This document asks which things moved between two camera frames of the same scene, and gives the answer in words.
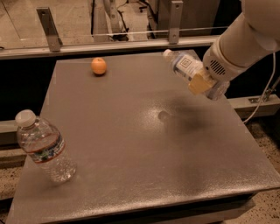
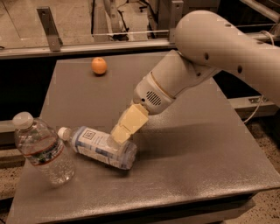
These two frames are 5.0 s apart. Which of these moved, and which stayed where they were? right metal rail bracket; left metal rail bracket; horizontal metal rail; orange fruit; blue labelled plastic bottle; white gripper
Moved: blue labelled plastic bottle; white gripper
Stayed: horizontal metal rail; right metal rail bracket; left metal rail bracket; orange fruit
